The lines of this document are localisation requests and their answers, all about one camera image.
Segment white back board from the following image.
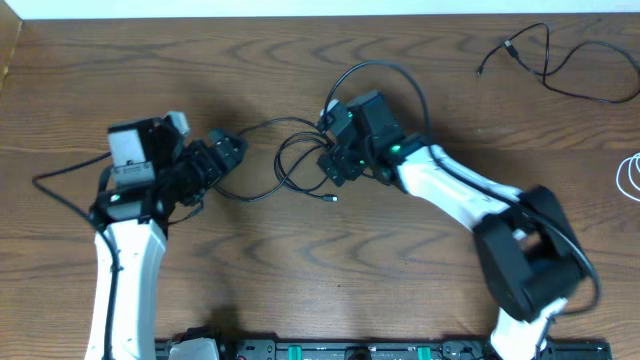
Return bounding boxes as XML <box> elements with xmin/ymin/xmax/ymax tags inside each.
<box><xmin>6</xmin><ymin>0</ymin><xmax>639</xmax><ymax>20</ymax></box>

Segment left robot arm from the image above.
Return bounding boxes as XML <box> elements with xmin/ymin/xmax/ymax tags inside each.
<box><xmin>85</xmin><ymin>111</ymin><xmax>248</xmax><ymax>359</ymax></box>

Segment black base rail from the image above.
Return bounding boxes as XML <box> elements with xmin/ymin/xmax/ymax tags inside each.
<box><xmin>154</xmin><ymin>327</ymin><xmax>614</xmax><ymax>360</ymax></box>

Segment black usb cable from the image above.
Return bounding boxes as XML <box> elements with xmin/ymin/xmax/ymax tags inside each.
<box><xmin>212</xmin><ymin>116</ymin><xmax>339</xmax><ymax>204</ymax></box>
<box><xmin>475</xmin><ymin>21</ymin><xmax>640</xmax><ymax>105</ymax></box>

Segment white usb cable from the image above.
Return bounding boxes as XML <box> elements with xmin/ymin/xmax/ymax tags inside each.
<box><xmin>615</xmin><ymin>152</ymin><xmax>640</xmax><ymax>203</ymax></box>

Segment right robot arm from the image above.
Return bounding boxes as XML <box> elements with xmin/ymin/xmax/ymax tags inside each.
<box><xmin>316</xmin><ymin>91</ymin><xmax>591</xmax><ymax>359</ymax></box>

